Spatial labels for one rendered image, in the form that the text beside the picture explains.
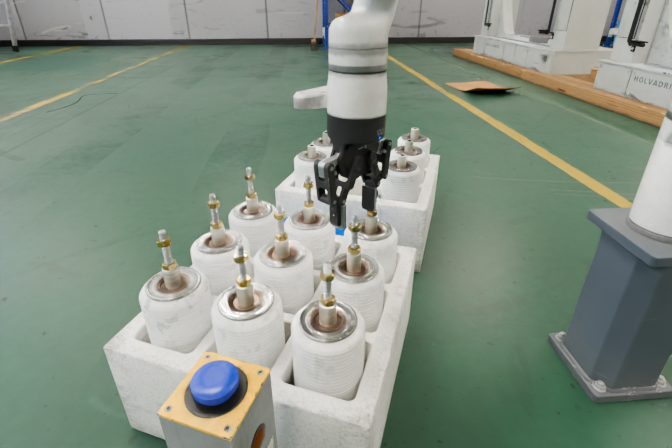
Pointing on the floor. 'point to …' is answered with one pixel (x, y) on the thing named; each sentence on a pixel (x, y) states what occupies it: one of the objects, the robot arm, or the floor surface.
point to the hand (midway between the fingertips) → (354, 209)
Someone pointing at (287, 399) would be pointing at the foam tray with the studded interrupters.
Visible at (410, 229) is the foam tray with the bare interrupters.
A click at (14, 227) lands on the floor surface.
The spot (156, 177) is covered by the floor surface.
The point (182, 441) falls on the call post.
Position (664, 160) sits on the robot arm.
